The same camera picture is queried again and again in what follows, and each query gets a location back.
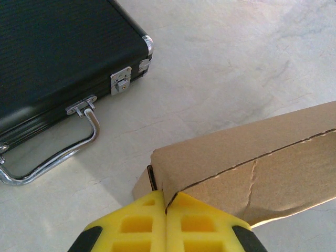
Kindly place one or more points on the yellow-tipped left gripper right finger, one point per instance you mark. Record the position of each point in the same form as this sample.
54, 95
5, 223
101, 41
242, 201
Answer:
199, 225

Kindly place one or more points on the brown cardboard box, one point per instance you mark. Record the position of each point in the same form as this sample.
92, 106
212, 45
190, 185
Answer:
223, 157

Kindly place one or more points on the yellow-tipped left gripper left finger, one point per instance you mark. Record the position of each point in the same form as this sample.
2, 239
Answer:
136, 225

